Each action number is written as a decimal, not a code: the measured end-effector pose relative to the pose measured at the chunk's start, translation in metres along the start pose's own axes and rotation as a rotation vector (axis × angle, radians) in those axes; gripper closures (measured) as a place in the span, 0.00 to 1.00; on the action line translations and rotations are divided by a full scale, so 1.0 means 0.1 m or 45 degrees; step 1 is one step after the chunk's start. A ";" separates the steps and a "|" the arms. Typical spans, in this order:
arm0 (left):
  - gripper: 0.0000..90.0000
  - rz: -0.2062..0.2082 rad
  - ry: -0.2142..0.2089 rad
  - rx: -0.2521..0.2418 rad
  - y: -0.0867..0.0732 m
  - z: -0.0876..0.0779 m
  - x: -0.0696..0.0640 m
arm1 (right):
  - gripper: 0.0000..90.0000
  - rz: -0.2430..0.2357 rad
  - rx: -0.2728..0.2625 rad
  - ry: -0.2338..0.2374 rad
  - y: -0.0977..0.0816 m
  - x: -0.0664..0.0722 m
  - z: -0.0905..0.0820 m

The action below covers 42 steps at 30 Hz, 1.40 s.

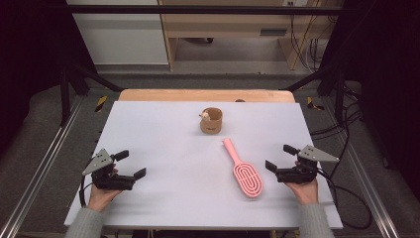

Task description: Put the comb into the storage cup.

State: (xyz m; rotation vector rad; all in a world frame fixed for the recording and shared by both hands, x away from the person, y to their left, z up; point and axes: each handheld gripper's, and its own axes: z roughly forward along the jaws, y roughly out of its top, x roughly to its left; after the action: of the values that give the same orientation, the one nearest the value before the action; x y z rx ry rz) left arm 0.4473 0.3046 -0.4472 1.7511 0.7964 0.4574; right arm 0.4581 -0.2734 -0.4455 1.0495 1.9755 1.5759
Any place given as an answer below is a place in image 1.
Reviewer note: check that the wooden table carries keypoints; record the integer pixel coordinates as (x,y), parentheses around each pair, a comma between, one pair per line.
(185,95)

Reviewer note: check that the dark curtain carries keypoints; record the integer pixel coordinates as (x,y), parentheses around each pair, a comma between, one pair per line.
(26,66)
(386,82)

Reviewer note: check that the brown round cup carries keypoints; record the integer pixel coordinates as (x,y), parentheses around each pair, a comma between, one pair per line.
(211,127)

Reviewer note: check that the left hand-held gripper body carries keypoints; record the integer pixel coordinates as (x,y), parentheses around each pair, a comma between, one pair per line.
(110,181)

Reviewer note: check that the white table cover board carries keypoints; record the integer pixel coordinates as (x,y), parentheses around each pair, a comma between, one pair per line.
(171,158)

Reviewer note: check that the black metal stand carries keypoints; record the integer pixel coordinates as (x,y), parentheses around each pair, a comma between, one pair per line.
(66,95)
(338,92)

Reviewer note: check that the light wooden desk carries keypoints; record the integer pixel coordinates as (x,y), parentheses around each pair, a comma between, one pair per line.
(228,24)

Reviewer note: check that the person's left hand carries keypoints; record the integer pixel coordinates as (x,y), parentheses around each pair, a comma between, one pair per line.
(100,198)

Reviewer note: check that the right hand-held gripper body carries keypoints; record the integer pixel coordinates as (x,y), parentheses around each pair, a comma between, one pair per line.
(298,173)

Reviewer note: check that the white cabinet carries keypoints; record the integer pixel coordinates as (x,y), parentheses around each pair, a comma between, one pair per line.
(122,36)

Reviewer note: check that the black metal crossbar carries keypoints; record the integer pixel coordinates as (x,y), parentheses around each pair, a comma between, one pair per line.
(198,10)

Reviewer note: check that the pink hairbrush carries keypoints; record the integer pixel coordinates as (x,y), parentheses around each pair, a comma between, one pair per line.
(247,177)

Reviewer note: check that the yellow black striped tape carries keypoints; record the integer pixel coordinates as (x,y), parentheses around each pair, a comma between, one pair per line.
(101,103)
(313,103)

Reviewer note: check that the person's right hand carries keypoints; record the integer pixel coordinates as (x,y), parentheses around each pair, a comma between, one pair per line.
(305,191)

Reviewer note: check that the aluminium floor rail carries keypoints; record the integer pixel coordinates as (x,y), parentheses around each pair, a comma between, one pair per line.
(366,185)
(39,165)

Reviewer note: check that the small hamster figurine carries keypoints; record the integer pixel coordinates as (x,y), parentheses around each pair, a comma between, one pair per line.
(205,115)

